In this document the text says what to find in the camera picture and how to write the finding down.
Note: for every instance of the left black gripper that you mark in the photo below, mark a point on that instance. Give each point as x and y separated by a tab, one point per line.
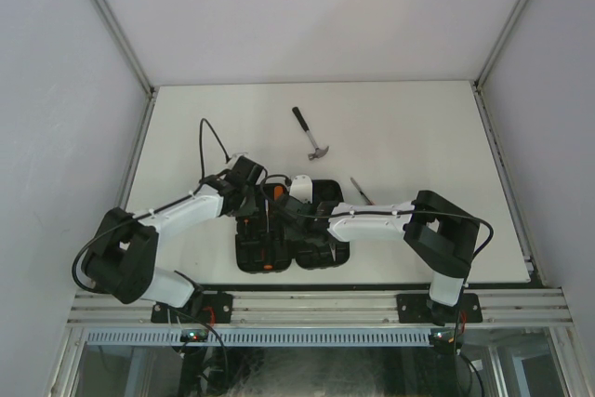
248	209

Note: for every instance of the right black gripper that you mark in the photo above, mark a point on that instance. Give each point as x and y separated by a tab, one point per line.
310	205

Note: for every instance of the black plastic tool case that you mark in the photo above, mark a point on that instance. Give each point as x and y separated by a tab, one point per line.
249	243

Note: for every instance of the orange grip bit screwdriver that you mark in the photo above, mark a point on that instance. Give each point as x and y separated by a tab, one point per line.
278	192

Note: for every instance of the black orange handled screwdriver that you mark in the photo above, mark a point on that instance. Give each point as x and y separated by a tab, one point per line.
267	250

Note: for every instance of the orange handled needle-nose pliers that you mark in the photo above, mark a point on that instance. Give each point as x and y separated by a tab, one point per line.
333	251

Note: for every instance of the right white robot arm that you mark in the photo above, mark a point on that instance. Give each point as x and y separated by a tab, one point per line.
443	235

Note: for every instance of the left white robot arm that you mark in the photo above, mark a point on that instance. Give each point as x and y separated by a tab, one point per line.
121	258

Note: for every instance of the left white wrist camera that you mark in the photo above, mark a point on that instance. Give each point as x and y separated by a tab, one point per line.
238	155

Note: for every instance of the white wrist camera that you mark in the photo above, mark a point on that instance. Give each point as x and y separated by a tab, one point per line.
301	188
238	155

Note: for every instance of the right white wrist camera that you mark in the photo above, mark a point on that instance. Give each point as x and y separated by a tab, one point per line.
301	188

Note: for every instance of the black handled claw hammer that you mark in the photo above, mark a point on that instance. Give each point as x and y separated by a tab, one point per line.
318	151

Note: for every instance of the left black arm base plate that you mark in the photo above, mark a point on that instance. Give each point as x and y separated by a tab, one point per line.
205	307

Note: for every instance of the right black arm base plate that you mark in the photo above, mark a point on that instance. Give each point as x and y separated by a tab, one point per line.
417	308

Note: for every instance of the blue slotted cable duct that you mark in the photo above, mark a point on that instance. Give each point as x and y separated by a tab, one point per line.
261	337

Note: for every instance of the aluminium front frame rail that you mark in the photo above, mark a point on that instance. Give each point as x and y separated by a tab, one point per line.
500	308

